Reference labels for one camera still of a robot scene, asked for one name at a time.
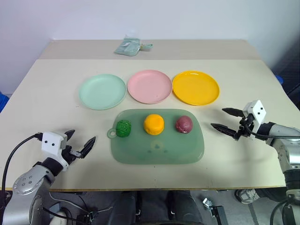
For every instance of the white round object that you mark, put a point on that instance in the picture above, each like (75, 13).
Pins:
(58, 218)

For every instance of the green broccoli toy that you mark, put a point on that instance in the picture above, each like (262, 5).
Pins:
(123, 128)

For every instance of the dark red fruit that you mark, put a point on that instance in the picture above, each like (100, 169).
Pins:
(184, 124)

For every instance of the black bracket with caster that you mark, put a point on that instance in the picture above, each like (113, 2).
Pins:
(216, 211)

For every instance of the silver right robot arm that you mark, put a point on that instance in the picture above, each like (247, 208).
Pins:
(288, 150)

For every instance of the pink plate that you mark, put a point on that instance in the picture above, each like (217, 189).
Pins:
(150, 86)

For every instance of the mint green plate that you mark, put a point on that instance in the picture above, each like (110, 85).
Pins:
(102, 91)

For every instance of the grey sneaker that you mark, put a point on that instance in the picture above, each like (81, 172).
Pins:
(246, 195)

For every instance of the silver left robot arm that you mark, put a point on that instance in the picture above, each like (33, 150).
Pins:
(28, 182)

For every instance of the teal packaged pouch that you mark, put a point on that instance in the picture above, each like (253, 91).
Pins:
(126, 48)

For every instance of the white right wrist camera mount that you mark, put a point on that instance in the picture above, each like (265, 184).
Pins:
(257, 111)

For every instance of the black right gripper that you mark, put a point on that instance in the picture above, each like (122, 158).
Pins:
(245, 130)

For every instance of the small black connector box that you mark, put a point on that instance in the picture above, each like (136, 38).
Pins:
(85, 216)

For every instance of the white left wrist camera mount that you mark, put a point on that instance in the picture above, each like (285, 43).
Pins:
(52, 143)

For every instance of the orange yellow fruit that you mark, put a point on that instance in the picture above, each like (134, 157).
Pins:
(153, 124)

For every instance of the blue object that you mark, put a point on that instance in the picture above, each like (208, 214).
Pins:
(3, 102)

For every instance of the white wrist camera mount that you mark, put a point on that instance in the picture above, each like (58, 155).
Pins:
(52, 143)
(257, 111)

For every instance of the translucent green cutting board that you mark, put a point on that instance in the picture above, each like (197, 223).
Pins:
(159, 147)

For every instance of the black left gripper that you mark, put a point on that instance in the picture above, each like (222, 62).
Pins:
(70, 154)

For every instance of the yellow plate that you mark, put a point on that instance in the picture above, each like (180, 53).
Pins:
(195, 87)

